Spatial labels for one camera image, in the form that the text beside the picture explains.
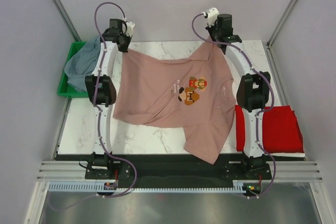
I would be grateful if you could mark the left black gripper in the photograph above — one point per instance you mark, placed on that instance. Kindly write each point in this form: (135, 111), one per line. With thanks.
(124, 50)

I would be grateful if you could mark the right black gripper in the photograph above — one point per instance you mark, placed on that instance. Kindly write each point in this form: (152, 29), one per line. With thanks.
(210, 30)

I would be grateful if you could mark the pink t shirt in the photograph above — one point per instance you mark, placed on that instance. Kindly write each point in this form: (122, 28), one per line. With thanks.
(194, 93)

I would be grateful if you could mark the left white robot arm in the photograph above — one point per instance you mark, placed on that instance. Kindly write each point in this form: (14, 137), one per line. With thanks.
(102, 94)

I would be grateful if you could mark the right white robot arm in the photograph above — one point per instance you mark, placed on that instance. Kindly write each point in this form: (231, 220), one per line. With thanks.
(252, 96)

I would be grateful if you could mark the grey-blue t shirt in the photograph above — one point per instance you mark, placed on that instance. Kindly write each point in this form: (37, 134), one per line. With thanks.
(82, 64)

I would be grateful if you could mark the green plastic bin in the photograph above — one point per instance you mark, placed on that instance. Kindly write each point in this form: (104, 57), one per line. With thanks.
(64, 89)

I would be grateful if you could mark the folded red t shirt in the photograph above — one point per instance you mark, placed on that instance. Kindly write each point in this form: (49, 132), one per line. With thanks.
(278, 130)

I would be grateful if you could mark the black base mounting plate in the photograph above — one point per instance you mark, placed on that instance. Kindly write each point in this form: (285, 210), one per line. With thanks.
(172, 171)

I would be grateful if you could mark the folded white t shirt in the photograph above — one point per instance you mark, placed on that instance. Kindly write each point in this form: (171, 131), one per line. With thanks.
(295, 155)

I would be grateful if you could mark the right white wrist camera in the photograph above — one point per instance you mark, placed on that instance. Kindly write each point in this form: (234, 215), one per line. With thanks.
(211, 16)

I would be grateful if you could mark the left aluminium corner post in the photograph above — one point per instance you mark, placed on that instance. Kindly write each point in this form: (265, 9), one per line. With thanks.
(66, 18)

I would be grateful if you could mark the aluminium corner post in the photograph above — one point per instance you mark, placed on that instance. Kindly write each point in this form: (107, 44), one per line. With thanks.
(288, 10)
(66, 18)

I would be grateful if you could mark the right aluminium corner post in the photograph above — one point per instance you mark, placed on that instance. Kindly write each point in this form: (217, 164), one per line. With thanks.
(288, 10)

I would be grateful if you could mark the right white cable duct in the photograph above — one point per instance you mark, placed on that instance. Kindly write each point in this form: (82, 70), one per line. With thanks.
(236, 188)

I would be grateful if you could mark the white cable duct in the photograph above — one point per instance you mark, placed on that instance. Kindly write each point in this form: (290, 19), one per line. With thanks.
(236, 188)
(97, 187)

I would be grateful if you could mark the left white cable duct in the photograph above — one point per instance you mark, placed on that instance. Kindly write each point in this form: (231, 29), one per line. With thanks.
(97, 187)

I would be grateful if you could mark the aluminium rail frame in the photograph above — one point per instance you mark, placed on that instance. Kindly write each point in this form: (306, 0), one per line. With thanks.
(72, 168)

